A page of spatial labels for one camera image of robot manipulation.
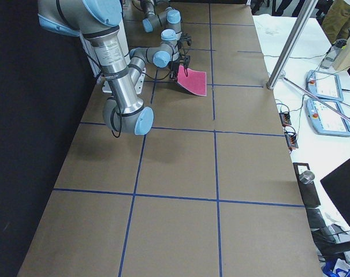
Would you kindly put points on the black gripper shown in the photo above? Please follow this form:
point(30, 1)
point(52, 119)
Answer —
point(185, 37)
point(175, 70)

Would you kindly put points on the pink towel grey back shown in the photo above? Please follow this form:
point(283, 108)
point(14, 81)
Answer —
point(195, 83)

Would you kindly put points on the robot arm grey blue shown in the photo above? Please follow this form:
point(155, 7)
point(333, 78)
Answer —
point(171, 53)
point(63, 17)

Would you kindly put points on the far black connector box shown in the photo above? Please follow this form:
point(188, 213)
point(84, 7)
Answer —
point(285, 118)

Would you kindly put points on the black connector box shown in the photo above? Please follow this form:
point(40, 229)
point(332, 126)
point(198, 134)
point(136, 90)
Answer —
point(291, 139)
point(285, 118)

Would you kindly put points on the near black connector box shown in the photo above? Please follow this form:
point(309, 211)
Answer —
point(291, 139)

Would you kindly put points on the far teach pendant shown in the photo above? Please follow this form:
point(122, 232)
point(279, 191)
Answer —
point(324, 85)

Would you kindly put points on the teach pendant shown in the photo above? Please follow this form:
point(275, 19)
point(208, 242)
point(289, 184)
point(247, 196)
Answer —
point(324, 85)
point(325, 121)

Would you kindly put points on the clear water bottle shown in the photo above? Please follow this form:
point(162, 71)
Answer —
point(333, 52)

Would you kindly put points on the near teach pendant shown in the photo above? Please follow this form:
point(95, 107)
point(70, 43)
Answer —
point(325, 121)

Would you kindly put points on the silver metal cylinder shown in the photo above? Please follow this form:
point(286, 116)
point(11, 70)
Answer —
point(306, 177)

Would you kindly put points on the person in khaki trousers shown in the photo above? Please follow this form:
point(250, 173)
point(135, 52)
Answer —
point(336, 23)

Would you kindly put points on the black flat box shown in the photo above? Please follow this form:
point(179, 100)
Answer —
point(308, 192)

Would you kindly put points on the black monitor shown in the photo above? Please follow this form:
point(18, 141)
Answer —
point(337, 186)

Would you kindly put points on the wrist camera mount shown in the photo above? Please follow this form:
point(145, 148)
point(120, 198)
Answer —
point(185, 38)

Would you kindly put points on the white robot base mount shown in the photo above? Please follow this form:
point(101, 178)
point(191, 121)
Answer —
point(100, 24)

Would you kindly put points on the aluminium frame post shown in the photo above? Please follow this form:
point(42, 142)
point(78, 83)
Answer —
point(291, 41)

